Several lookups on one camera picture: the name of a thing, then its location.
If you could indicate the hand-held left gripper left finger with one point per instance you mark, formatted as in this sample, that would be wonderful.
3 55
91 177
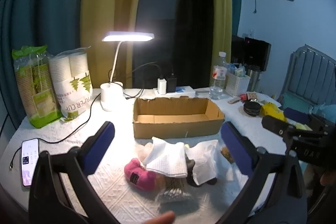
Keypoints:
101 145

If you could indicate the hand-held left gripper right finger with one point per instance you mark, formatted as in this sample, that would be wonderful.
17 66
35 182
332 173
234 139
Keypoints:
236 150

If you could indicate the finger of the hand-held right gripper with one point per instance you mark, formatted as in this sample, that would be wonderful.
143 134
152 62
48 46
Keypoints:
277 126
295 114

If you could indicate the pink plush toy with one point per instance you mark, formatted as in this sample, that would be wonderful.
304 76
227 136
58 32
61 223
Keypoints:
137 175

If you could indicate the cardboard box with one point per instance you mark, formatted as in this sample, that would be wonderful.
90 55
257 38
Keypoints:
178 119

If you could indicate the white waffle towel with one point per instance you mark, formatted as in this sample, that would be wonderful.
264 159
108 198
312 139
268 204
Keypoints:
168 158

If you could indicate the cotton swabs plastic bag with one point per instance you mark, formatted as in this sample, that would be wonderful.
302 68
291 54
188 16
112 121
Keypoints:
172 191

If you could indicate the person's right hand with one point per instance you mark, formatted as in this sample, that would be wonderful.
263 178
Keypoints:
328 178

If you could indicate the person's left hand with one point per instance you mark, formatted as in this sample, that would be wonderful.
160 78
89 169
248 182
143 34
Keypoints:
161 218

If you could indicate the brown snack packet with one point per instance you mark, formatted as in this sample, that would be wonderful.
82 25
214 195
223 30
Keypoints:
228 155

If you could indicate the yellow plastic bag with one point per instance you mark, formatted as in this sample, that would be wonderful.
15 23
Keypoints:
273 111

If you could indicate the black round container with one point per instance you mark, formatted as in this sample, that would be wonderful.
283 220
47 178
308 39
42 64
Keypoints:
251 108

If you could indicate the red patterned small box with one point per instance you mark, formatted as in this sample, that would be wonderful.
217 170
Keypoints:
251 96

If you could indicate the white quilted tablecloth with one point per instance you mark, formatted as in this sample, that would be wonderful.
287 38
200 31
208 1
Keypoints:
105 187

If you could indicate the grey padded headboard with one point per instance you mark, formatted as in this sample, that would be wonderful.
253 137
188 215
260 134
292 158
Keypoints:
309 74

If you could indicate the dark grey plush toy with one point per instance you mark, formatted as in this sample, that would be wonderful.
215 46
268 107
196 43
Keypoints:
195 176

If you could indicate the steel mug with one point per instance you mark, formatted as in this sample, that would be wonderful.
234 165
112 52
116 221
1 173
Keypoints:
254 77

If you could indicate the white storage basket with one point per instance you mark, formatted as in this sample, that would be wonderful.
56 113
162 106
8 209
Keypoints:
237 83

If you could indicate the white paper cup pack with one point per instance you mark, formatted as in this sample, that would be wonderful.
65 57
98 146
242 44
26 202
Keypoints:
72 82

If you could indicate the white desk lamp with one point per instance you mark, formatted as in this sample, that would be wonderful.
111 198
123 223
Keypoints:
115 74

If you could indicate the smartphone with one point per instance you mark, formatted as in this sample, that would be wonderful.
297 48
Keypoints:
28 162

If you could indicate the clear water bottle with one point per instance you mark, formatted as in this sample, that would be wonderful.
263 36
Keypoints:
218 77

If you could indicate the black speaker box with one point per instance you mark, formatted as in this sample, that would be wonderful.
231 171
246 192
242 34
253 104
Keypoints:
252 52

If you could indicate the white power strip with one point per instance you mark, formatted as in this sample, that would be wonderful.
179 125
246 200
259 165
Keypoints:
181 91

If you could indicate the green paper cup pack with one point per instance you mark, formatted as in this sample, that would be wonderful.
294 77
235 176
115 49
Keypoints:
36 87

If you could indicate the black charger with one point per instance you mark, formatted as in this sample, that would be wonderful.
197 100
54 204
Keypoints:
171 84

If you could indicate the yellow curtain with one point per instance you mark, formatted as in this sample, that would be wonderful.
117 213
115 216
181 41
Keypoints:
110 11

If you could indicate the teal curtain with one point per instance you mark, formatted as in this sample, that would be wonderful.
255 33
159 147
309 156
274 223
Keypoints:
42 8

